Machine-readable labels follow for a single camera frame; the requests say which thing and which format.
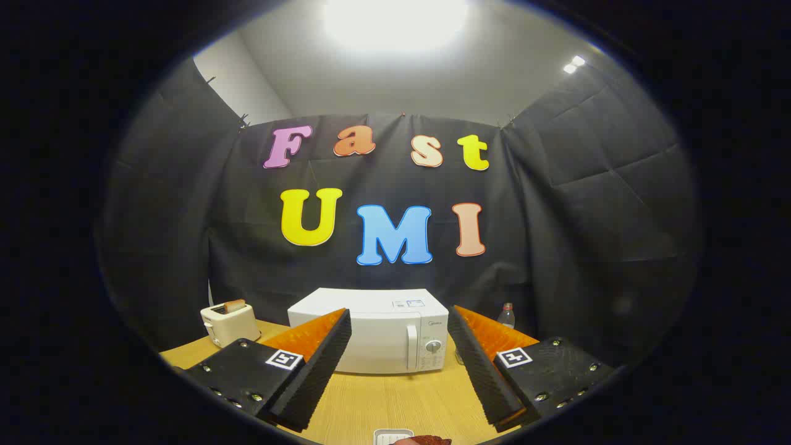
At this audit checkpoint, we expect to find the bright ceiling light panel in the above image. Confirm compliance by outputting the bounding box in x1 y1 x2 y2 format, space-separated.
321 0 470 53

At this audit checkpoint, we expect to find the white toaster oven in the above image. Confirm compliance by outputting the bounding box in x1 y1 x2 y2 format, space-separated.
287 287 450 375

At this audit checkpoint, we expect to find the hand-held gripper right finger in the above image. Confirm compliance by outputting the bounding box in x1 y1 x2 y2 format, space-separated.
447 305 619 433

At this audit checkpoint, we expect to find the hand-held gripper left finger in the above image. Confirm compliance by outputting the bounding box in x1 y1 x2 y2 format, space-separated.
182 308 353 433

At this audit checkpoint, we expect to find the small white tray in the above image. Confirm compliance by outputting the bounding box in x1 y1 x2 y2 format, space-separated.
373 428 415 445

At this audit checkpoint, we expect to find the black backdrop cloth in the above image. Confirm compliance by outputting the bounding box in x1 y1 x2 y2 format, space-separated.
96 56 702 371

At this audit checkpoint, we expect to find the cream pop-up toaster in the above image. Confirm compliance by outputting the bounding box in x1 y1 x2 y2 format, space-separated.
200 302 261 348

